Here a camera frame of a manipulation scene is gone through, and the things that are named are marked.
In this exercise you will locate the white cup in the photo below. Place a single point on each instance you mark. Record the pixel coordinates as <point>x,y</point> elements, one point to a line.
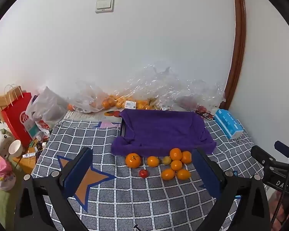
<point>15,149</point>

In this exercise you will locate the pink bag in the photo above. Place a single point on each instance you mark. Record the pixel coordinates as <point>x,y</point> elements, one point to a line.
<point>2,173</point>

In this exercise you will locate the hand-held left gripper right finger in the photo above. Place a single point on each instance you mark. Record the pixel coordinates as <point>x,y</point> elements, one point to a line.
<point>207,173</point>

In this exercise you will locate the red paper bag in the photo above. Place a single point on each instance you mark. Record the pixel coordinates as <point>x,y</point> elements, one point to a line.
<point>16,120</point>

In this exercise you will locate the clear bag of small oranges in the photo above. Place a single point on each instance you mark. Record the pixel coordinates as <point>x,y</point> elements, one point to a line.
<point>108,102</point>

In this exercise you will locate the printed paper sheet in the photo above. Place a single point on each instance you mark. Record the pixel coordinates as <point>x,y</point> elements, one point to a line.
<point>106,114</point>

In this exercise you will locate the blue tissue pack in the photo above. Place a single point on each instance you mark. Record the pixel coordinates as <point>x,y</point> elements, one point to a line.
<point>227,122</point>

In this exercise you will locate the brown wooden door frame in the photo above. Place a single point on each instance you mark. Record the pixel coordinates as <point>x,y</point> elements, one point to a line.
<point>239,28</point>

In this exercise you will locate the green bedding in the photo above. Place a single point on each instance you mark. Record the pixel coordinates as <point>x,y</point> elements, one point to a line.
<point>4,204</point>

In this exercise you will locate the red cherry tomato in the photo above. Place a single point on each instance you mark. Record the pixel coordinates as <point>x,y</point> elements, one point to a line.
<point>143,173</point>

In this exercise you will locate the grey checked tablecloth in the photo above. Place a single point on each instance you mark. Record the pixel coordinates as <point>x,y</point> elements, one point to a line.
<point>144,197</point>

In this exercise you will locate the textured mandarin orange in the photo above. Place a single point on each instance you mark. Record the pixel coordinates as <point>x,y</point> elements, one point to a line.
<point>186,157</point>

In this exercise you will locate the crumpled clear plastic bag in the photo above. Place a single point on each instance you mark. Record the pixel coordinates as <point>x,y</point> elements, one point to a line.
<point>173,86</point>

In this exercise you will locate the white light switch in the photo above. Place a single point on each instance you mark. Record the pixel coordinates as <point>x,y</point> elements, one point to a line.
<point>104,4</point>

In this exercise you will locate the small round orange fruit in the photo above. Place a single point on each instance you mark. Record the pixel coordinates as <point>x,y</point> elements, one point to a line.
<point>168,174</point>
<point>153,161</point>
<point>176,165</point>

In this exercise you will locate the wooden side table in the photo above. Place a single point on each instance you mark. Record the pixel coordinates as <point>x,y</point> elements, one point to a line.
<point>26,164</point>

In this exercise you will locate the oval orange fruit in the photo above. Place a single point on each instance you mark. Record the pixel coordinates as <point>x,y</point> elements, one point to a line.
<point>183,174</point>

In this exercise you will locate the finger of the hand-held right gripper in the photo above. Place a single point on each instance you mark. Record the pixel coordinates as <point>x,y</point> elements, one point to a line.
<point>283,146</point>
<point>263,158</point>

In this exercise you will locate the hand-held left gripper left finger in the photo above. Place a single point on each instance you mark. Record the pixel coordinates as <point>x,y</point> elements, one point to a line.
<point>77,173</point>

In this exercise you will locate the purple towel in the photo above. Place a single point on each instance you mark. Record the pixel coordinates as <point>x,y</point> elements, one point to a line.
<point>163,130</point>

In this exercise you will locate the white plastic bag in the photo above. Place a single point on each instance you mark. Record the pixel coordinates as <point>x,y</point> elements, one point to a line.
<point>48,103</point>

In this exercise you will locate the yellow-green small fruit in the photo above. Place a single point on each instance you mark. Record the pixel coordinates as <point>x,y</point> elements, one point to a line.
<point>167,160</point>

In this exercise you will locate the black eyeglasses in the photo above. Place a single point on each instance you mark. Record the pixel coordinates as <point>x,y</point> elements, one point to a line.
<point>208,113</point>

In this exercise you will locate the large smooth orange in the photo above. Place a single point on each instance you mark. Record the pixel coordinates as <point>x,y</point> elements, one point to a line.
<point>175,153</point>

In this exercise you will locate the orange tomato with stem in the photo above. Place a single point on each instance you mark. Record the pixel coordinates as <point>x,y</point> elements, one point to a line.
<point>133,160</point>

